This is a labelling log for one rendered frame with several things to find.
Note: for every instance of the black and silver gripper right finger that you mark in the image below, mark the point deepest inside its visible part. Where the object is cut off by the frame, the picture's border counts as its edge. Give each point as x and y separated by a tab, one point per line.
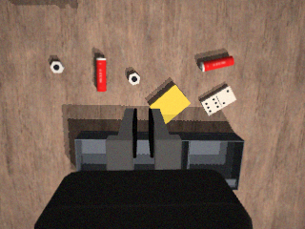
164	148

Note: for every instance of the yellow sticky note pad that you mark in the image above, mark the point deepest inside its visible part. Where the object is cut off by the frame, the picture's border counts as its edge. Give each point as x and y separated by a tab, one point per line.
171	103

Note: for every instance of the white domino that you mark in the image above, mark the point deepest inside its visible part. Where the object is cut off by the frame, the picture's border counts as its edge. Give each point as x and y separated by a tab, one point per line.
218	100

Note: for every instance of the red aa battery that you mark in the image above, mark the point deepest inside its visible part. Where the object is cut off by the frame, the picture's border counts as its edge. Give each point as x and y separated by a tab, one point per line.
216	63
101	77

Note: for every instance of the grey three-compartment bin rack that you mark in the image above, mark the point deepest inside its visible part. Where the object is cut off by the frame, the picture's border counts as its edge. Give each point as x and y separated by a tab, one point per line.
200	150

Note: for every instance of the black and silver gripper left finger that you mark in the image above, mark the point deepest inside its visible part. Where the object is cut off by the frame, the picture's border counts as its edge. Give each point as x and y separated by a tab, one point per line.
121	148

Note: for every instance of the white hex nut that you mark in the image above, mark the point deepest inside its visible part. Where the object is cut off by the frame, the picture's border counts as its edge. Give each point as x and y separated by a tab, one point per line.
57	67
134	78

